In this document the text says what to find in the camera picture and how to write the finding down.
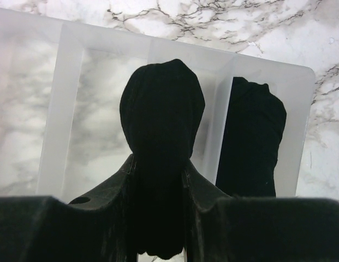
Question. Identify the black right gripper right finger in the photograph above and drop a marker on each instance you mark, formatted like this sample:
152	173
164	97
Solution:
224	228

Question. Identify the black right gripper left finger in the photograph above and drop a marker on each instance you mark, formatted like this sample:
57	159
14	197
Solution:
93	227

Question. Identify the black white boxer briefs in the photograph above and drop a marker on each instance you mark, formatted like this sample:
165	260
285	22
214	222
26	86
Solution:
254	128

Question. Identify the black garment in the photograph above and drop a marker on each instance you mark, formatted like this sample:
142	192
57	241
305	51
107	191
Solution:
161	108

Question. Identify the clear plastic box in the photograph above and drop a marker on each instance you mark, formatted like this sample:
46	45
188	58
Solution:
60	89

